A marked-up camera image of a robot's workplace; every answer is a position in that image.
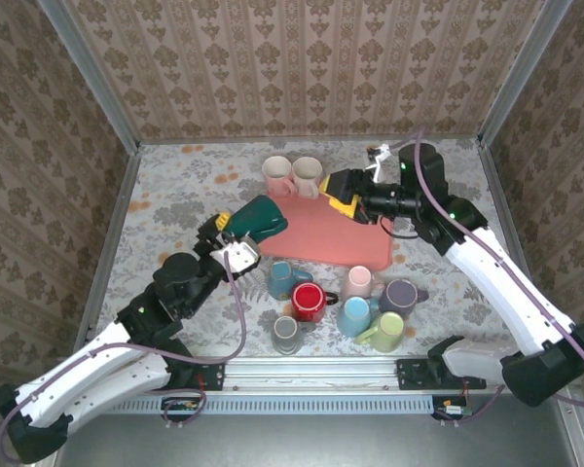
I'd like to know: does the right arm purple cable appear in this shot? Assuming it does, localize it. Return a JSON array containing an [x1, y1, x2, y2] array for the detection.
[[413, 126, 584, 427]]

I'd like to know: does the light green mug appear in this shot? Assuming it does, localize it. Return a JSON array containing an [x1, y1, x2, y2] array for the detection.
[[355, 310, 406, 353]]

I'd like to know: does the aluminium frame post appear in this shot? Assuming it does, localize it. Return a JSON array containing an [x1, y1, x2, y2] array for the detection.
[[477, 0, 575, 147], [37, 0, 141, 153]]

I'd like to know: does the whitish pink faceted mug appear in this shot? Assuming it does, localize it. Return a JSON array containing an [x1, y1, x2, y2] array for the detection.
[[291, 156, 324, 200]]

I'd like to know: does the dark green mug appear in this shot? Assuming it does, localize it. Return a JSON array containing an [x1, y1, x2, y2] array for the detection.
[[223, 195, 289, 242]]

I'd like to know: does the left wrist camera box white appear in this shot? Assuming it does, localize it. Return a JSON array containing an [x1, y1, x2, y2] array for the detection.
[[208, 240, 263, 279]]

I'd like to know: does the purple mug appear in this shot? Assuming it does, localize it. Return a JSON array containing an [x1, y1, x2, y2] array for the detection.
[[379, 277, 429, 320]]

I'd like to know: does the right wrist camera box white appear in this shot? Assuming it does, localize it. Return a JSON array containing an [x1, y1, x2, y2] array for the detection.
[[367, 144, 394, 185]]

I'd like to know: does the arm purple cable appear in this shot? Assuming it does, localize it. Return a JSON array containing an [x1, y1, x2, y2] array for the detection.
[[413, 126, 584, 427], [0, 250, 248, 462]]

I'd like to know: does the pink plastic tray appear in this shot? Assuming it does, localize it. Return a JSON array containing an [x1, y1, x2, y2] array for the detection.
[[258, 194, 395, 269]]

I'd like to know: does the aluminium frame cross rail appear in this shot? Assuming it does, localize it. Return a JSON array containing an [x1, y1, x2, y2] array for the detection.
[[53, 355, 578, 390]]

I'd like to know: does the grey metal panel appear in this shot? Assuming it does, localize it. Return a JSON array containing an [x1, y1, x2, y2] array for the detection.
[[53, 413, 580, 467]]

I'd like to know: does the teal blue mug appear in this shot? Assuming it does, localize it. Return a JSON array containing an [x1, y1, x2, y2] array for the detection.
[[266, 261, 315, 301]]

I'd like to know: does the pale pink round mug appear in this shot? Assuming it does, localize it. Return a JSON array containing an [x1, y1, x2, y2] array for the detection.
[[343, 265, 385, 301]]

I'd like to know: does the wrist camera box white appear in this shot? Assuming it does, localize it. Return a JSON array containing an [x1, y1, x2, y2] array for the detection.
[[208, 240, 263, 279], [367, 144, 394, 185]]

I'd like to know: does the slotted grey cable duct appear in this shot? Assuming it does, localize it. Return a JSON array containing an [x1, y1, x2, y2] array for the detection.
[[119, 394, 437, 415]]

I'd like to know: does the light blue mug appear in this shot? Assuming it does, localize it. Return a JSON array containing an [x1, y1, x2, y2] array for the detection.
[[336, 296, 381, 339]]

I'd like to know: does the floral patterned tablecloth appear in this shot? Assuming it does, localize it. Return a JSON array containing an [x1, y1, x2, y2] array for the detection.
[[90, 139, 549, 359]]

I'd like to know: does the small circuit board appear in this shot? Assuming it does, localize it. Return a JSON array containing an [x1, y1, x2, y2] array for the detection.
[[432, 396, 471, 422], [161, 396, 201, 422]]

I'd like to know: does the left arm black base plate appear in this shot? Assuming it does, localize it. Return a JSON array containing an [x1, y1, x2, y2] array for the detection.
[[164, 359, 226, 392]]

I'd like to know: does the red mug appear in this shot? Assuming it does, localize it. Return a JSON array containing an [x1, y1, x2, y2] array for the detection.
[[290, 281, 340, 323]]

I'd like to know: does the grey mug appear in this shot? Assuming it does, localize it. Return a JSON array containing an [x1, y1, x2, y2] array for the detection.
[[271, 314, 317, 355]]

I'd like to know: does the thin black cable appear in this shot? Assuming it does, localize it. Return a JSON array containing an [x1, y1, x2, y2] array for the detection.
[[379, 216, 420, 240]]

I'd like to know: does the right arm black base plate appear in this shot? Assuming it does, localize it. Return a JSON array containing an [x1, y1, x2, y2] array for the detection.
[[396, 358, 488, 392]]

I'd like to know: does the aluminium side rail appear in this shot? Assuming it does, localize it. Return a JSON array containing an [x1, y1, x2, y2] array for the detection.
[[72, 145, 142, 359], [476, 138, 559, 354]]

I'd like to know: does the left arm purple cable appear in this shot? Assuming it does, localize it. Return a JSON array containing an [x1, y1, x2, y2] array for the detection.
[[0, 250, 248, 462]]

